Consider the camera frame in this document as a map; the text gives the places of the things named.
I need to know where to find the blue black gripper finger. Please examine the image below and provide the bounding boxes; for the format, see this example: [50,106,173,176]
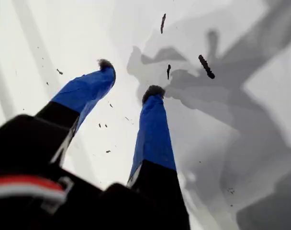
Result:
[35,58,117,166]
[126,85,191,230]

